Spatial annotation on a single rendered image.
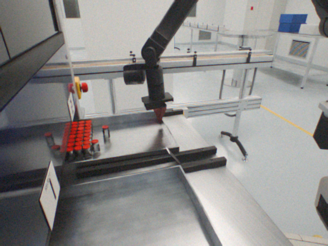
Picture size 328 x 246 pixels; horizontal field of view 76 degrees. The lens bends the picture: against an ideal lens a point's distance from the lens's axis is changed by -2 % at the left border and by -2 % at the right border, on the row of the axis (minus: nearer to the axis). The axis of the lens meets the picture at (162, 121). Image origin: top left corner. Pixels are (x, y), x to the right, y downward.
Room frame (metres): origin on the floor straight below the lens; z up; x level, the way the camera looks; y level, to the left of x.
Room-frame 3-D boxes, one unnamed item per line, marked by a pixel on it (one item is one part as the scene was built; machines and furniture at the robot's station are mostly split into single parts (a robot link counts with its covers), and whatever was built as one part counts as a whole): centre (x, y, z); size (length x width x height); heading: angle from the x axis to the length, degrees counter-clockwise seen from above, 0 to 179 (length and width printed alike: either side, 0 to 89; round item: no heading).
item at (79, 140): (0.56, 0.26, 0.90); 0.18 x 0.02 x 0.05; 15
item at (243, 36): (4.04, -1.45, 0.46); 0.94 x 0.94 x 0.93
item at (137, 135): (0.59, 0.15, 0.90); 0.34 x 0.26 x 0.04; 105
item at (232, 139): (1.83, -0.73, 0.07); 0.50 x 0.08 x 0.14; 16
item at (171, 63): (1.63, 0.00, 0.92); 1.90 x 0.16 x 0.16; 106
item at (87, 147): (0.57, 0.23, 0.90); 0.18 x 0.02 x 0.05; 15
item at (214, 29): (6.30, -0.80, 0.92); 3.60 x 0.15 x 0.16; 16
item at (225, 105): (1.67, -0.15, 0.49); 1.60 x 0.08 x 0.12; 106
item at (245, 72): (1.83, -0.73, 0.46); 0.09 x 0.09 x 0.77; 16
